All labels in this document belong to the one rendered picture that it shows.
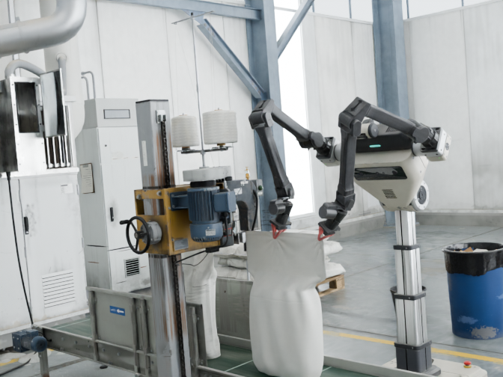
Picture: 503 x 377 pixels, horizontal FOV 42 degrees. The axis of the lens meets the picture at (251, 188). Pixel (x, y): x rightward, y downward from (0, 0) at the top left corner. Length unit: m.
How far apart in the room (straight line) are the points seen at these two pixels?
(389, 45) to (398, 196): 8.75
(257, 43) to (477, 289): 5.50
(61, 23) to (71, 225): 1.72
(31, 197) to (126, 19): 3.11
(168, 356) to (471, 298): 2.57
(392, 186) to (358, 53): 8.38
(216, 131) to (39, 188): 2.97
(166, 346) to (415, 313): 1.26
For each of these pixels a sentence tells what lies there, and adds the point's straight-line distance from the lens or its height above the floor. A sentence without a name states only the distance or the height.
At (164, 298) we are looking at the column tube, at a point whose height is 0.82.
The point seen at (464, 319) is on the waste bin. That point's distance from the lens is 5.18.
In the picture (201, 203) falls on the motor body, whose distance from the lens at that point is 3.02.
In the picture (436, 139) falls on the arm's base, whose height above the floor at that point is 1.47.
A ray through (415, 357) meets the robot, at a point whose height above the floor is 0.38.
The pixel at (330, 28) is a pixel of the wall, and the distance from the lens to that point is 11.06.
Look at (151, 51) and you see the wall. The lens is 8.33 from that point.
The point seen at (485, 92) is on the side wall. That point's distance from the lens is 11.39.
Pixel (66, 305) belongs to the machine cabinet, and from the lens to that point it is 6.04.
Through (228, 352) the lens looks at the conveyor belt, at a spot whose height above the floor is 0.38.
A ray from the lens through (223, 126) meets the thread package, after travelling 3.11.
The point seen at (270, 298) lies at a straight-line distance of 3.23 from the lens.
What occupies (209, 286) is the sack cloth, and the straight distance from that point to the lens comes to 3.64.
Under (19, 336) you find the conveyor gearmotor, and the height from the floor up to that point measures 0.39.
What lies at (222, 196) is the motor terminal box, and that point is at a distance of 3.00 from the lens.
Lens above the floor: 1.47
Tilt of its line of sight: 3 degrees down
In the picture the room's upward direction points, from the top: 4 degrees counter-clockwise
